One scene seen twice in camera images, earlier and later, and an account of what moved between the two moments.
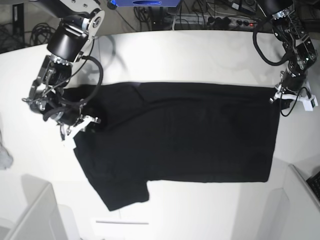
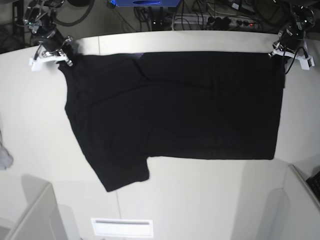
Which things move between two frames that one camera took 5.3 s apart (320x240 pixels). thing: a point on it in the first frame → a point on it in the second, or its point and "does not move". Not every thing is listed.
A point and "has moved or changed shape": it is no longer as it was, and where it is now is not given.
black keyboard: x=314 y=182 does not move
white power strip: x=211 y=21 does not move
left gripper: x=67 y=114 → x=50 y=40
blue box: x=147 y=3 does not move
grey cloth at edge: x=6 y=160 does not move
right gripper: x=293 y=78 → x=290 y=36
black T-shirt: x=178 y=132 has moved or changed shape
